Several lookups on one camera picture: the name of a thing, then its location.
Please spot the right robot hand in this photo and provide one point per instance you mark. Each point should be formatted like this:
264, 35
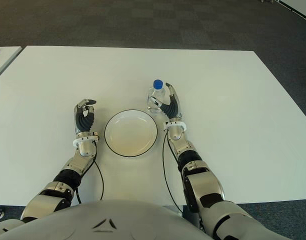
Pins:
173, 110

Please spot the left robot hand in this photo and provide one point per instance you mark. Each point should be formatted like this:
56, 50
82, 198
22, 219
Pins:
84, 120

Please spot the clear water bottle blue cap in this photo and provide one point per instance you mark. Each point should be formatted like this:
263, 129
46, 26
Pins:
156, 93

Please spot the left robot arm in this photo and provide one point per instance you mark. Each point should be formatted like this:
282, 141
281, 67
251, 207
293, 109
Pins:
85, 147

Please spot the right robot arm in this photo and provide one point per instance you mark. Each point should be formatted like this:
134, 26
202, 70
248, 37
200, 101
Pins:
203, 182

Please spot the white plate black rim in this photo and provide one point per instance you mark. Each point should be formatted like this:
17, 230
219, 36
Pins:
130, 133

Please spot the white side table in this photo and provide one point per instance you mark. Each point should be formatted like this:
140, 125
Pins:
5, 61

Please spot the grey robot torso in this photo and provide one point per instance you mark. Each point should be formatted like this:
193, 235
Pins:
105, 220

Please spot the black metal table frame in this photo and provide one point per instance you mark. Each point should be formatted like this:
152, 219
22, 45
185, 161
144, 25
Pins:
190, 217

